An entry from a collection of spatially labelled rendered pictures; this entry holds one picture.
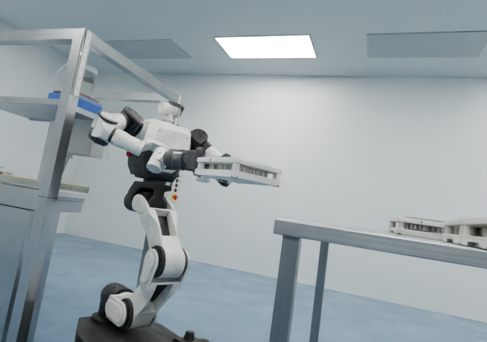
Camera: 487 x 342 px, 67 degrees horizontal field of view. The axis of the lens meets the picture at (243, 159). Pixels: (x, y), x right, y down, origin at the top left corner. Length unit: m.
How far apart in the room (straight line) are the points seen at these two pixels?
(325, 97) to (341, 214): 1.65
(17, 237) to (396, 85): 4.62
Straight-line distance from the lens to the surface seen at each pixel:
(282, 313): 0.88
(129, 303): 1.95
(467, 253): 0.85
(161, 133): 1.88
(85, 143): 2.21
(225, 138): 5.59
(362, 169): 5.09
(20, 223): 2.19
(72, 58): 2.04
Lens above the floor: 0.86
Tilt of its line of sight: 8 degrees up
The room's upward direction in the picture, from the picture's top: 8 degrees clockwise
